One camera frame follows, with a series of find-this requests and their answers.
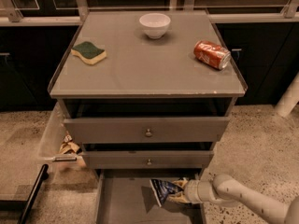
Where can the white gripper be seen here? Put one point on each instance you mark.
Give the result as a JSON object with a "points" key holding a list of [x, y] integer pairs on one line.
{"points": [[192, 191]]}

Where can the blue chip bag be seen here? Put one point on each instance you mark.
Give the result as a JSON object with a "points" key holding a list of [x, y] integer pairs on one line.
{"points": [[162, 189]]}

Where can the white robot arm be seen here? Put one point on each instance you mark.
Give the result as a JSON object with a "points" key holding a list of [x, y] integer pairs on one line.
{"points": [[256, 163]]}

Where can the grey middle drawer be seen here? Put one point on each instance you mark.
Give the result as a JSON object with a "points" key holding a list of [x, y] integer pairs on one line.
{"points": [[156, 159]]}

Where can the grey drawer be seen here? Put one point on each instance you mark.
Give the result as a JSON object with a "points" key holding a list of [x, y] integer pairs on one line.
{"points": [[146, 130], [156, 159], [125, 197]]}

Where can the grey bottom drawer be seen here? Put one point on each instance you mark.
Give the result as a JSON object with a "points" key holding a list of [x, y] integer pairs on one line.
{"points": [[125, 197]]}

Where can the grey top drawer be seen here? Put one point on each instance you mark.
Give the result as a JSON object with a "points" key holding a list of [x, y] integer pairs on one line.
{"points": [[146, 130]]}

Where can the grey drawer cabinet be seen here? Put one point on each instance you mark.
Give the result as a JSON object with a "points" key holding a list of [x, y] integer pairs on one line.
{"points": [[145, 78]]}

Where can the crumpled brown snack bag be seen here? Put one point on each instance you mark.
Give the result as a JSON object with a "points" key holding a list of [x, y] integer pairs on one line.
{"points": [[69, 147]]}

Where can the clear plastic bin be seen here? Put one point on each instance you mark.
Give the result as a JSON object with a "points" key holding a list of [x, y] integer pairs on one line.
{"points": [[50, 143]]}

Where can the black bar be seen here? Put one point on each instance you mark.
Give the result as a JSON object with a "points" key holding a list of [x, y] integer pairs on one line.
{"points": [[28, 204]]}

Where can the red soda can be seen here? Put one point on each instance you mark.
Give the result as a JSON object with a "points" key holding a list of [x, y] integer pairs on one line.
{"points": [[212, 54]]}

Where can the white ceramic bowl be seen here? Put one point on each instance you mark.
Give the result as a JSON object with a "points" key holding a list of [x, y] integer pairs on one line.
{"points": [[155, 25]]}

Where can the green yellow sponge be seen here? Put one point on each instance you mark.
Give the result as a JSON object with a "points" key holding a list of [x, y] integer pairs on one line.
{"points": [[88, 53]]}

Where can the metal window railing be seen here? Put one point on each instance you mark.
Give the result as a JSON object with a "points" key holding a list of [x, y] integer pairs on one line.
{"points": [[219, 11]]}

